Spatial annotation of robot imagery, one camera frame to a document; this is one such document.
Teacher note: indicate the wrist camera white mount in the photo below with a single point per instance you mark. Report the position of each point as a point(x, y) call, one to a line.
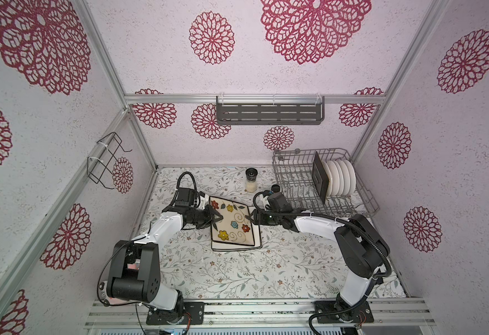
point(203, 200)
point(262, 199)

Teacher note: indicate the small amber spice jar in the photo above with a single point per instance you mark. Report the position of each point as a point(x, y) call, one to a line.
point(275, 188)

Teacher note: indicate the salt grinder black lid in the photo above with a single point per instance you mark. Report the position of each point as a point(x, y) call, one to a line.
point(251, 184)

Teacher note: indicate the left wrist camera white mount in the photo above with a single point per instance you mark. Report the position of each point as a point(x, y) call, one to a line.
point(203, 200)

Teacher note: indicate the grey wall shelf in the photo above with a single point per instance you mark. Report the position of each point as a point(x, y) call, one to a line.
point(269, 114)

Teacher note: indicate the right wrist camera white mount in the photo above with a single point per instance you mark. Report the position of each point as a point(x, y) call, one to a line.
point(262, 199)

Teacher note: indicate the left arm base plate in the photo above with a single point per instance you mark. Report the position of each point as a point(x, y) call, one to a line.
point(185, 313)

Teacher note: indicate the black wire wall holder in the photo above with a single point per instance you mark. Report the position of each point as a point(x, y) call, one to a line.
point(101, 164)

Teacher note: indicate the grey wire dish rack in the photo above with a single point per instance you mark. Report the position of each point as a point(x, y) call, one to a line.
point(293, 169)

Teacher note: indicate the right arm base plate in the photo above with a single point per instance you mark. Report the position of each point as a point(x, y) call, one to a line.
point(331, 311)

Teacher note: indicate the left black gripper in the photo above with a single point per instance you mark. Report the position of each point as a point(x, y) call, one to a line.
point(211, 218)

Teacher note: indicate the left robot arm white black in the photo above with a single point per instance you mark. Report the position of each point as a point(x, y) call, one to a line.
point(134, 268)

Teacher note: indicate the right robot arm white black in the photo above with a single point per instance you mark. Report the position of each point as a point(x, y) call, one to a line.
point(364, 251)

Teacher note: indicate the aluminium front rail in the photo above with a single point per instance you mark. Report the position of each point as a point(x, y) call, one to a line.
point(375, 312)

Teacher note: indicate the black square plate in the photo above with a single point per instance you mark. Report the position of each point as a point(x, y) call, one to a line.
point(228, 208)
point(319, 177)

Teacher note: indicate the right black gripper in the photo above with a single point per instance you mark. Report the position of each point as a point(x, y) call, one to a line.
point(260, 217)

